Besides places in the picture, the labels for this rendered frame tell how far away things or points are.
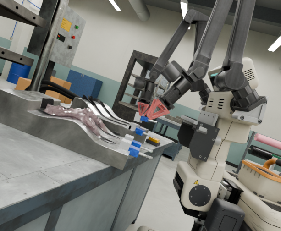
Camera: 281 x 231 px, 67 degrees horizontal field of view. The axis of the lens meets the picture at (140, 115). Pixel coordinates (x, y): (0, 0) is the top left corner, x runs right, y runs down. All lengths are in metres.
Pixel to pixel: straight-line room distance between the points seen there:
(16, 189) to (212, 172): 0.81
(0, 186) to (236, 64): 0.79
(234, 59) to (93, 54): 8.21
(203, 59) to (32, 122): 0.64
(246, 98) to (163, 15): 7.72
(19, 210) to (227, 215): 0.82
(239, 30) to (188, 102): 6.70
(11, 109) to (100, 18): 8.57
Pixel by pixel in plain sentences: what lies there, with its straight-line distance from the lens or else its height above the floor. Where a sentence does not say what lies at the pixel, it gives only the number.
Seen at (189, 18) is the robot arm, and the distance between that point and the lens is 1.30.
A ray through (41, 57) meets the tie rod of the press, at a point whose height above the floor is 1.07.
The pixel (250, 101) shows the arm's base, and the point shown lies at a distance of 0.91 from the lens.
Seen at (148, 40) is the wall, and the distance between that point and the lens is 8.28.
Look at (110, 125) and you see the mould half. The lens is 1.07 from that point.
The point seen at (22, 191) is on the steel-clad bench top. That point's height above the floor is 0.80.
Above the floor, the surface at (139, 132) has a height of 0.89.
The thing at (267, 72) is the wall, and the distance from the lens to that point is 7.93.
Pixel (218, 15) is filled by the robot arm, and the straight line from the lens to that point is 0.91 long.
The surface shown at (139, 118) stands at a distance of 1.24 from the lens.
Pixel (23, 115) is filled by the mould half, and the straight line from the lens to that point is 0.83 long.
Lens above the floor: 1.05
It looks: 5 degrees down
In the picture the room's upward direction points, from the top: 21 degrees clockwise
